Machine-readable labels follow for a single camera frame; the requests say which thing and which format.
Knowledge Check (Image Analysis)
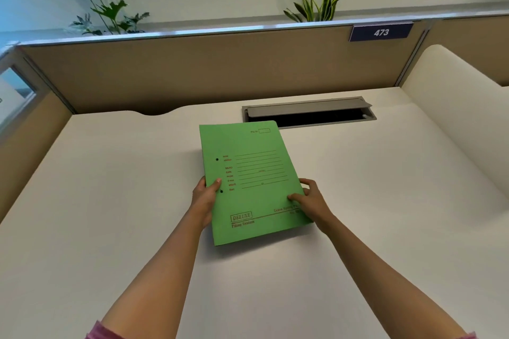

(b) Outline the cream curved paper sheet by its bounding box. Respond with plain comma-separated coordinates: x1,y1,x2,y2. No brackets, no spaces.
400,44,509,212

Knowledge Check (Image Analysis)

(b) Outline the grey desk cable hatch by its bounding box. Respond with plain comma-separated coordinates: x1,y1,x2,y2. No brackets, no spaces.
241,96,378,130

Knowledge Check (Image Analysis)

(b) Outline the dark blue number plate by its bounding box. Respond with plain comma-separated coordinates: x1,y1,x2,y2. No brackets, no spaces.
349,23,414,43

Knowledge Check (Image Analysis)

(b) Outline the person's left forearm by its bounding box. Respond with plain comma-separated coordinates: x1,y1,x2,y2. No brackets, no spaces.
101,210,212,339

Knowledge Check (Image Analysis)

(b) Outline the person's right forearm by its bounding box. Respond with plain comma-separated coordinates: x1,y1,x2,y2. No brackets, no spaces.
316,215,469,339

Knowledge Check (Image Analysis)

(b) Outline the person's right hand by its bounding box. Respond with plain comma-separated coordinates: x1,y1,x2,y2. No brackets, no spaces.
287,178,336,233

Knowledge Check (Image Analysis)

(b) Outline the pink left sleeve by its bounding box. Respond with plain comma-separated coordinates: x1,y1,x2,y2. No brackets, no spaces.
85,320,116,339

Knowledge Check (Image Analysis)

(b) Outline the green folder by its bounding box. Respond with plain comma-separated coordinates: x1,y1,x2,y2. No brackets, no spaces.
198,120,314,247

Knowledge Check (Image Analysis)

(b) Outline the person's left hand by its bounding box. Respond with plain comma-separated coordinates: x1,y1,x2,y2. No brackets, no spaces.
190,176,223,230

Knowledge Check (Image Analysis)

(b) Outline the narrow beige partition panel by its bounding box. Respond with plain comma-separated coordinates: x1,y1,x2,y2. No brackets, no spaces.
397,13,509,87

